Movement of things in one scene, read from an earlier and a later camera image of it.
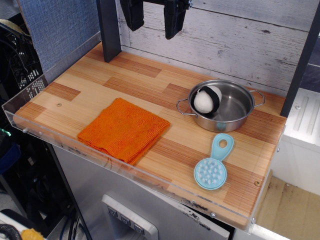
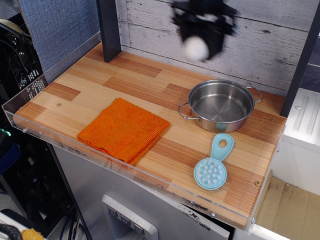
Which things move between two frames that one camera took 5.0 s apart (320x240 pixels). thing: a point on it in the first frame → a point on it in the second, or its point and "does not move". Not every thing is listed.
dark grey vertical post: x=109 y=28 does not move
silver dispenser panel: x=123 y=224 does not move
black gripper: x=174 y=11 → x=211 y=20
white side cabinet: x=297 y=160 does not move
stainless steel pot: x=237 y=104 does not move
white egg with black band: x=207 y=100 → x=195 y=47
